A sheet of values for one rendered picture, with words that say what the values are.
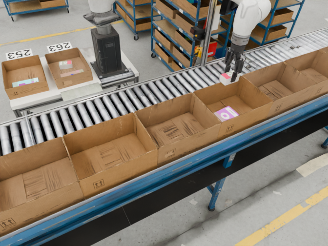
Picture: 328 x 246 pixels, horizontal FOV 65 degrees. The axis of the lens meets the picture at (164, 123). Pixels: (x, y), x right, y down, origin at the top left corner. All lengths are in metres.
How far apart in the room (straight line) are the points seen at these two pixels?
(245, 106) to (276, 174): 1.04
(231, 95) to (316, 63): 0.82
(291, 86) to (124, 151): 1.28
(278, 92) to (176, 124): 0.82
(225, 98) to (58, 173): 1.15
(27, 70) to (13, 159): 1.17
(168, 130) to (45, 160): 0.70
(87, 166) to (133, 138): 0.30
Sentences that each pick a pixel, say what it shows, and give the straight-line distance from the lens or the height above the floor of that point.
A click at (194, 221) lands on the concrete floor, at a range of 2.24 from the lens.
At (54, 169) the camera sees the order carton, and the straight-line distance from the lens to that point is 1.47.
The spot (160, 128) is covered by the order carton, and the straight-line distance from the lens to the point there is 1.56.
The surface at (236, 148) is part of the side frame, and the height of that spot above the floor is 0.79.
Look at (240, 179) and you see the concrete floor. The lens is 2.52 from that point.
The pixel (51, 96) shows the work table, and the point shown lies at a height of 0.75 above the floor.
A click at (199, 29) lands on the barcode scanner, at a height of 1.08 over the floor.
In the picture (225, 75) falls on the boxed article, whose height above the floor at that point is 1.17.
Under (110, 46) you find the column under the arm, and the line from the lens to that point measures 2.12.
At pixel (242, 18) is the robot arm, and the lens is 1.37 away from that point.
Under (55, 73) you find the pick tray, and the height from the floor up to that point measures 0.76.
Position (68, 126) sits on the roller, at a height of 0.75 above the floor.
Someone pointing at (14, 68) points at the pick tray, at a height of 0.77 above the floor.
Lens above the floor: 2.04
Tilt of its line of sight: 46 degrees down
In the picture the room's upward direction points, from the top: 3 degrees clockwise
